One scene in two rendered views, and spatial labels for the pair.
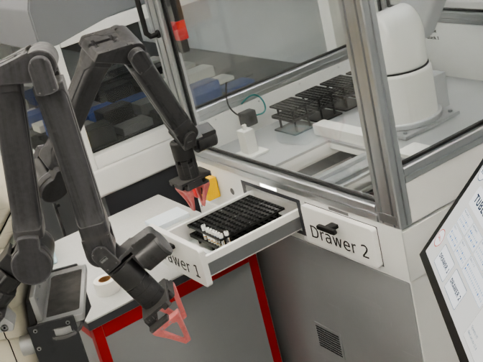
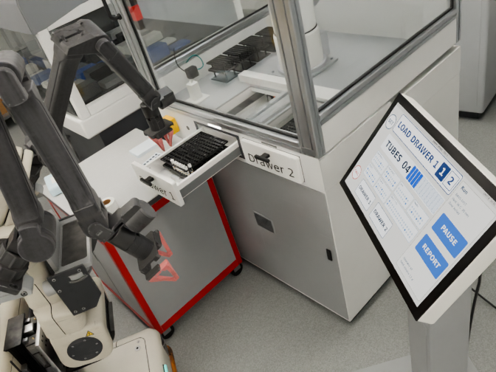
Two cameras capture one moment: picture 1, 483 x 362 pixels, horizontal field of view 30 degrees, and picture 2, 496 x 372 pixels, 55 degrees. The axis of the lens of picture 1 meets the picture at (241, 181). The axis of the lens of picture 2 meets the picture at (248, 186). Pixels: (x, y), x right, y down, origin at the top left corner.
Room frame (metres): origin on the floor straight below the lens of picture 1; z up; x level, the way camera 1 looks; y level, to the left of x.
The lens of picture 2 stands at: (0.68, 0.01, 1.84)
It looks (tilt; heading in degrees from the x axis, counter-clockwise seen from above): 36 degrees down; 356
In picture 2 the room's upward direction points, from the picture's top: 17 degrees counter-clockwise
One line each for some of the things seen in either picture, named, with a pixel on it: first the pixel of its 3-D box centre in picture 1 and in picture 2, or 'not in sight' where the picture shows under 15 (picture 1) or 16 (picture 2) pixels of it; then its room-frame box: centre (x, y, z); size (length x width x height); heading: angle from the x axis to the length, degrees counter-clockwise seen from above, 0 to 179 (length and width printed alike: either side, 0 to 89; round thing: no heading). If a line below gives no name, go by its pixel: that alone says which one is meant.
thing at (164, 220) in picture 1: (167, 218); (144, 147); (2.75, 0.27, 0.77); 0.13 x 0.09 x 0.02; 117
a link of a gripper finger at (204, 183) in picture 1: (195, 192); (163, 138); (2.30, 0.13, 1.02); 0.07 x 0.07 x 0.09; 29
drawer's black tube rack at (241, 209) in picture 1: (237, 225); (195, 156); (2.34, 0.04, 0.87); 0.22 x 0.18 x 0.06; 119
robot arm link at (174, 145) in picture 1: (184, 148); (150, 108); (2.29, 0.13, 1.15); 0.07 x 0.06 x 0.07; 118
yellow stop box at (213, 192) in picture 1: (205, 187); (168, 125); (2.67, 0.11, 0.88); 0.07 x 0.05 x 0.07; 29
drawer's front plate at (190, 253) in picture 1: (178, 253); (156, 182); (2.24, 0.21, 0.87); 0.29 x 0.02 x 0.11; 29
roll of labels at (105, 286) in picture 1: (106, 284); (108, 205); (2.35, 0.45, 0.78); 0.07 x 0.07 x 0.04
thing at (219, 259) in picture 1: (241, 226); (198, 156); (2.34, 0.03, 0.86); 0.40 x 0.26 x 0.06; 119
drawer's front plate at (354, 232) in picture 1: (340, 234); (271, 160); (2.12, -0.22, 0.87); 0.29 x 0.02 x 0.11; 29
